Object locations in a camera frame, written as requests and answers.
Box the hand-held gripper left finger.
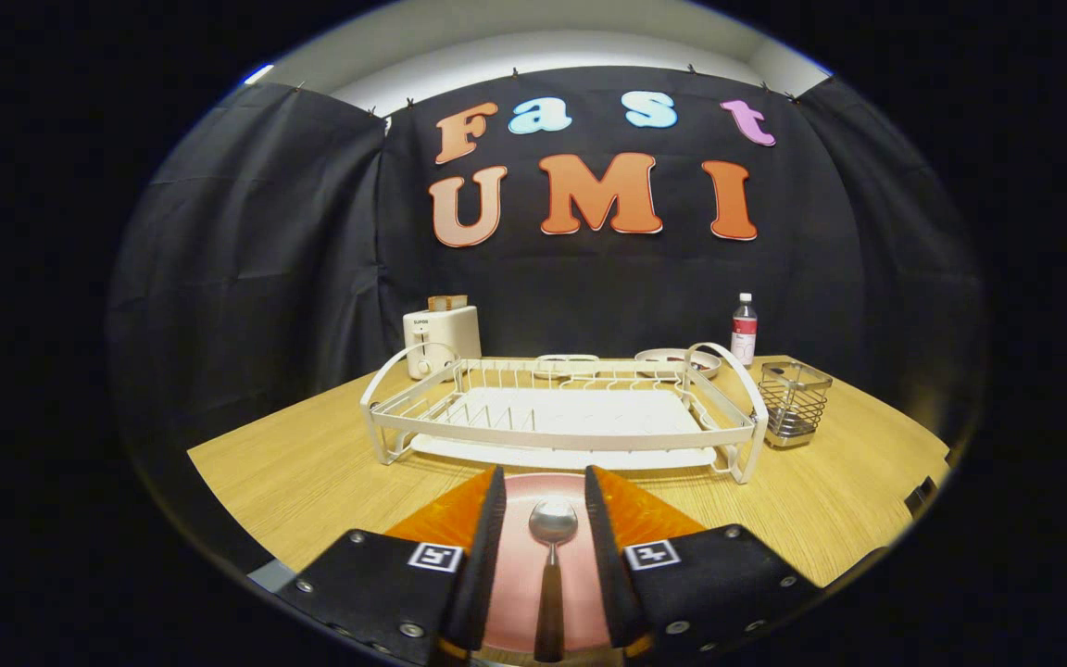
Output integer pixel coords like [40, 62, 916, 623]
[276, 465, 508, 666]

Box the white compartment dish with beans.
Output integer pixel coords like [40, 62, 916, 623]
[535, 354, 600, 376]

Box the cream toaster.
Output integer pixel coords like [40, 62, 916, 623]
[403, 305, 483, 381]

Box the white wire dish rack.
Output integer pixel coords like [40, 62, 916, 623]
[359, 342, 770, 485]

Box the metal wire basket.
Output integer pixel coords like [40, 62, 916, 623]
[758, 361, 834, 449]

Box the white plate with meat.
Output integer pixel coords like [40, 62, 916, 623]
[634, 347, 722, 379]

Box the clear bottle with red label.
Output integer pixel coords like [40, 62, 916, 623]
[731, 293, 759, 368]

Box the spoon with dark handle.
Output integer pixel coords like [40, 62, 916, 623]
[529, 498, 580, 662]

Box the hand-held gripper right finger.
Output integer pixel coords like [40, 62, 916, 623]
[584, 465, 822, 661]

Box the pink plate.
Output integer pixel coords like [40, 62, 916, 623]
[483, 472, 613, 654]

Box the black backdrop cloth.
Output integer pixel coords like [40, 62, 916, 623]
[107, 65, 988, 446]

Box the white drain tray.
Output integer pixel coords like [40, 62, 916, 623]
[408, 384, 718, 471]

